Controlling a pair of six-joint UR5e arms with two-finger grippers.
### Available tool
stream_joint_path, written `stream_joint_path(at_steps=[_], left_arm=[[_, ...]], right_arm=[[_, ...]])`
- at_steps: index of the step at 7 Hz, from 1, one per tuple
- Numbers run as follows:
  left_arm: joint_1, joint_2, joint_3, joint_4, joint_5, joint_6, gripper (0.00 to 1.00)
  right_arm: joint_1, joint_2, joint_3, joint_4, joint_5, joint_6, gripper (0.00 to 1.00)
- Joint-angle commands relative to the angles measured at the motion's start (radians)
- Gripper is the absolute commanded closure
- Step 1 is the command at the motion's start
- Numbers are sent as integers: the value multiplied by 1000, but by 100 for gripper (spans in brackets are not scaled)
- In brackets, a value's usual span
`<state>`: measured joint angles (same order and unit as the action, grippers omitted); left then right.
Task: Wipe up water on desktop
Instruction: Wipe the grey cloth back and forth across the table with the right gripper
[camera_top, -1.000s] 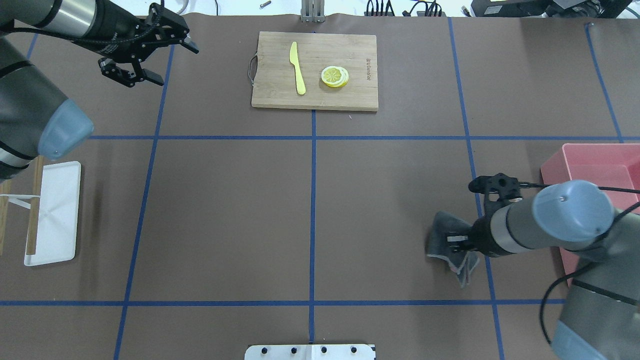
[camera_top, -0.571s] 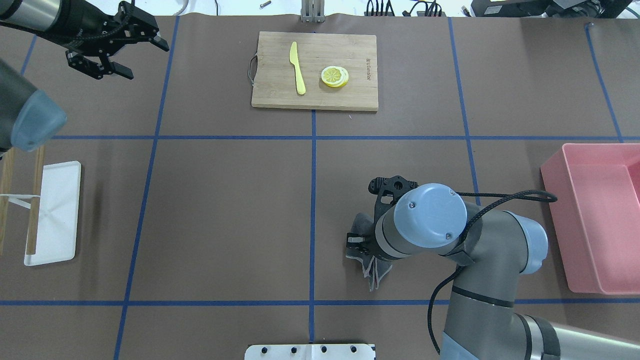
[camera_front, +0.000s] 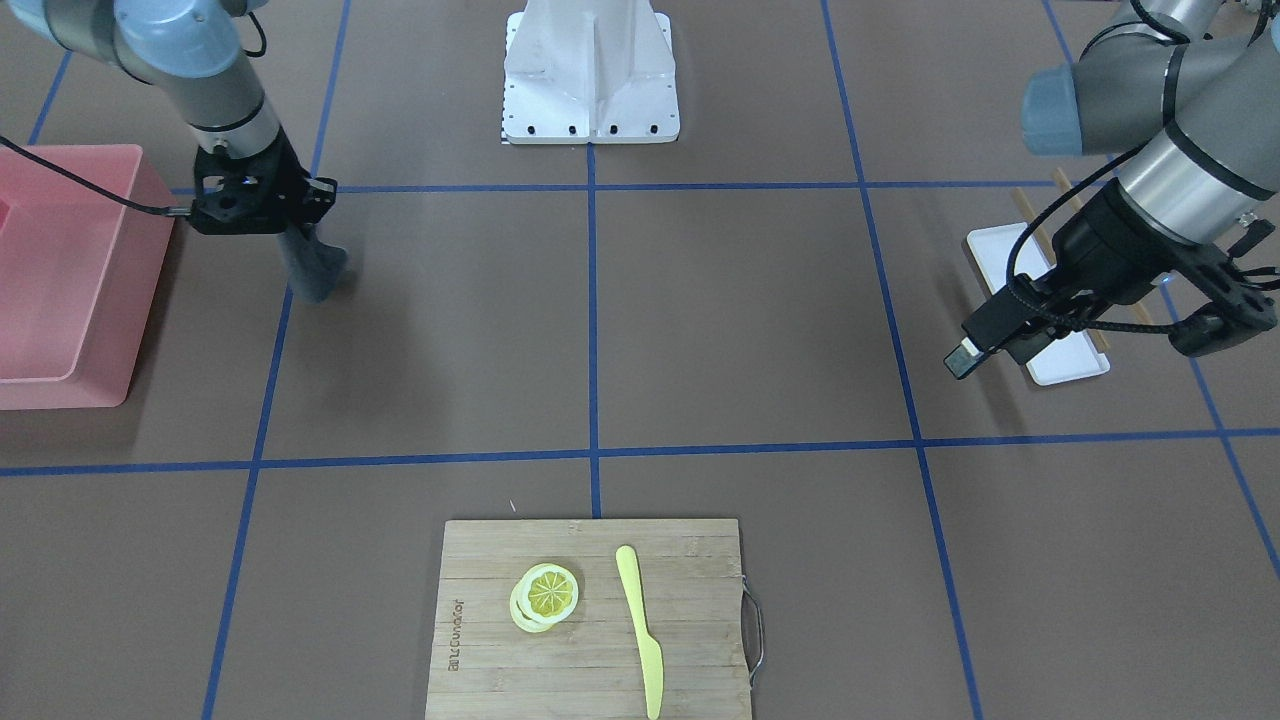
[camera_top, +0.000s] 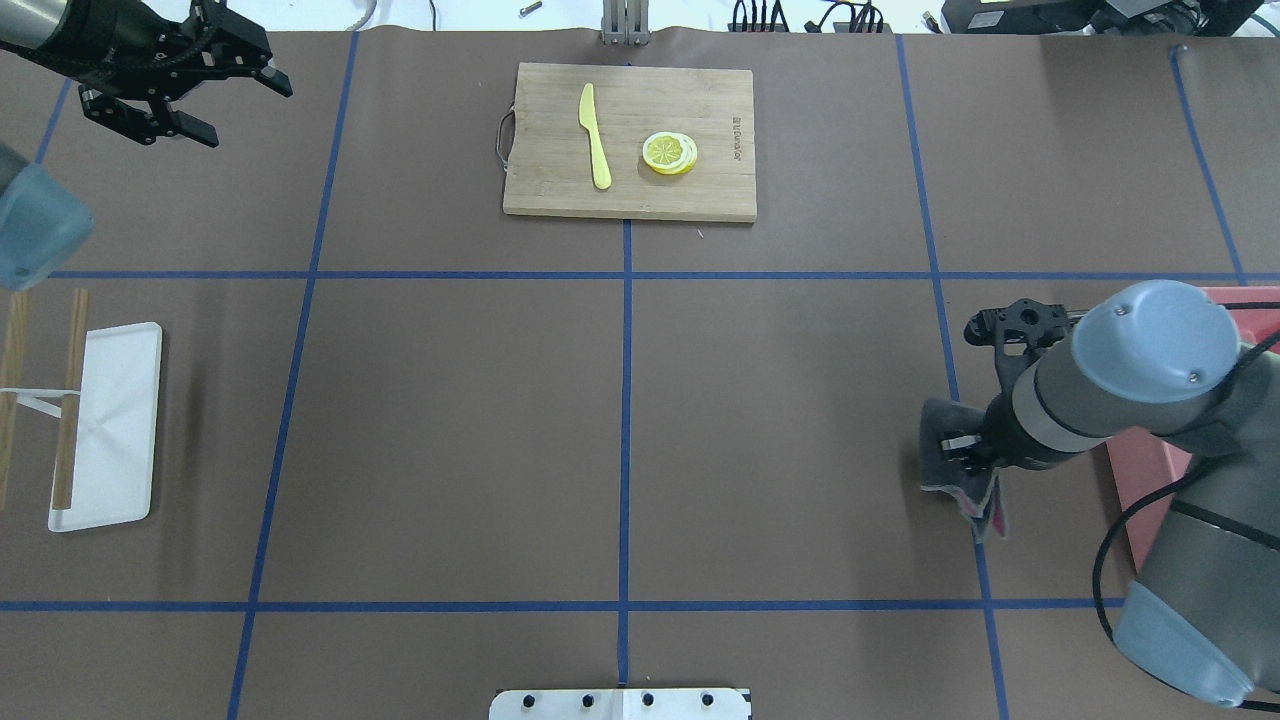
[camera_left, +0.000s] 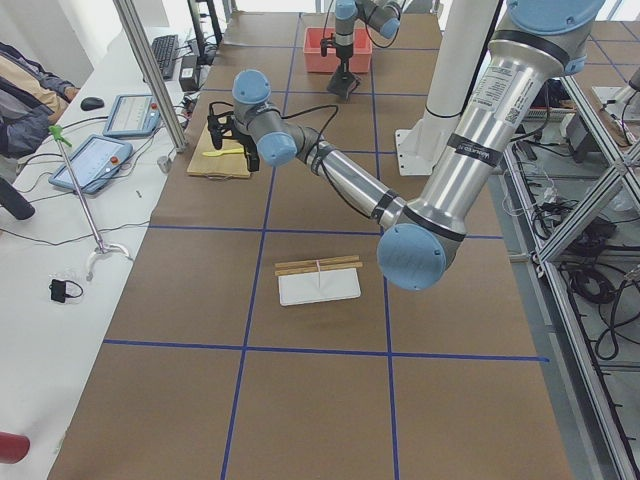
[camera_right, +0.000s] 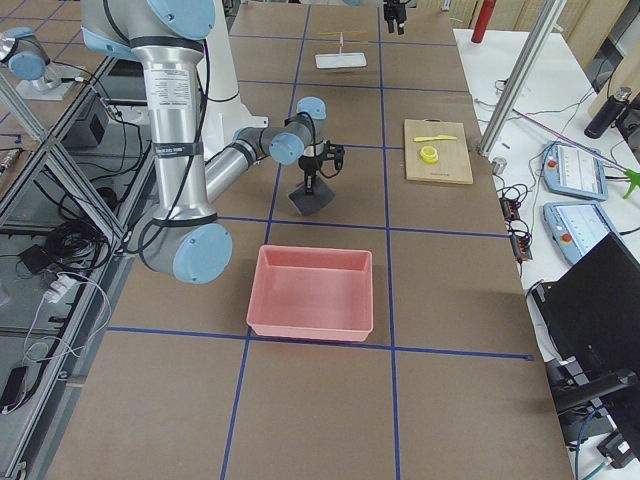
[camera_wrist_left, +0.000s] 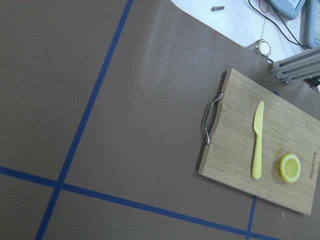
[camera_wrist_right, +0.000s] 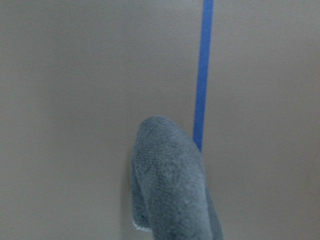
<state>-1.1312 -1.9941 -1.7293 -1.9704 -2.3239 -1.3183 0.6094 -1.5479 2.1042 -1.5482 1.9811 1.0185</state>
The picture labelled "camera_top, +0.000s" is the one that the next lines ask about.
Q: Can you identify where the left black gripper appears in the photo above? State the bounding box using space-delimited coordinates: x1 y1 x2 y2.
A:
20 1 293 149

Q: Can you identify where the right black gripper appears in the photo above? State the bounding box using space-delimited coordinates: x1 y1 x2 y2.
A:
938 395 1041 477

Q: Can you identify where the grey cloth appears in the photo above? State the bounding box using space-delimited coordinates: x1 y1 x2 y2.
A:
918 398 1009 543

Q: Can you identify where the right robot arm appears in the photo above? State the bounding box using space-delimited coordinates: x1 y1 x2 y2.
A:
918 279 1279 714

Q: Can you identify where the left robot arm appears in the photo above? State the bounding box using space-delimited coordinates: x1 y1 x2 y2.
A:
1 1 293 292

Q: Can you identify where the pink plastic bin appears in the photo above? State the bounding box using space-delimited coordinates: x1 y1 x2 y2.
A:
1100 284 1280 577

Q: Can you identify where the wooden rack rod near tray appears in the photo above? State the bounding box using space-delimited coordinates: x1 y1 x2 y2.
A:
50 288 91 511

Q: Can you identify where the wooden rack rod outer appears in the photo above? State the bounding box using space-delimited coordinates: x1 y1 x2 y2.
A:
1 291 31 511

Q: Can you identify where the white rectangular tray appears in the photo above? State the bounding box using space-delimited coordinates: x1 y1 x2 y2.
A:
47 322 163 533

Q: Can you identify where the white rack crossbar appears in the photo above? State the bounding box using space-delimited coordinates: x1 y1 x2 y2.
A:
1 388 81 419

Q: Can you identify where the bamboo cutting board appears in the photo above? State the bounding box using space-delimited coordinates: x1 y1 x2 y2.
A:
502 61 758 224

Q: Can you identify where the yellow plastic knife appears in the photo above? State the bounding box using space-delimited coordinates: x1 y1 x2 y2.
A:
577 82 613 191

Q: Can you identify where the yellow lemon slice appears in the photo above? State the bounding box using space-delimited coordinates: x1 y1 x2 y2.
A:
640 131 699 176

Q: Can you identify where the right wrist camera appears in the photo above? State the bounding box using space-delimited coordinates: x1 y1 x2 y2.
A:
963 299 1085 395

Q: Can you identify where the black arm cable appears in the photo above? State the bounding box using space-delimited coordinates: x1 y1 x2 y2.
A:
1092 300 1280 641

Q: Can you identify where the metal camera post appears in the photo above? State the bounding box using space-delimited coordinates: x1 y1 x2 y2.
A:
600 0 652 46

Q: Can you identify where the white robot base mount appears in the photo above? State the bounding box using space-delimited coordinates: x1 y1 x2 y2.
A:
488 687 754 719

